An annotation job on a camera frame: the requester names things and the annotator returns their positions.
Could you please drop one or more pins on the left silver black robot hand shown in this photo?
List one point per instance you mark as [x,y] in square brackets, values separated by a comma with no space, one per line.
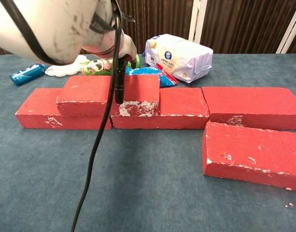
[120,84]

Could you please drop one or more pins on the red brick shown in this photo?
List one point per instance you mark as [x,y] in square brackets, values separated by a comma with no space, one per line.
[184,106]
[254,149]
[87,91]
[249,104]
[39,113]

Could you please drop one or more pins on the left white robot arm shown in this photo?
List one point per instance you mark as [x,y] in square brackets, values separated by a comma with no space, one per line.
[53,26]

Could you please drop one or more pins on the green chips can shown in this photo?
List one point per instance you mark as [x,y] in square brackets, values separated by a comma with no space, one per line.
[97,67]

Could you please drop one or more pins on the blue snack bag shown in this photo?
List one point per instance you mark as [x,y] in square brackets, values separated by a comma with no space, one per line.
[147,71]

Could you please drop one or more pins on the white flower-shaped coaster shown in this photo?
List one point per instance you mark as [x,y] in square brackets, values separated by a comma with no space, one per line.
[65,70]

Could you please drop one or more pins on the white tissue pack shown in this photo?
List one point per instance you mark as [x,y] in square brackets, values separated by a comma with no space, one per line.
[179,55]

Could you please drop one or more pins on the blue spray bottle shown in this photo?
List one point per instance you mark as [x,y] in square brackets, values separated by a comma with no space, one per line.
[24,75]

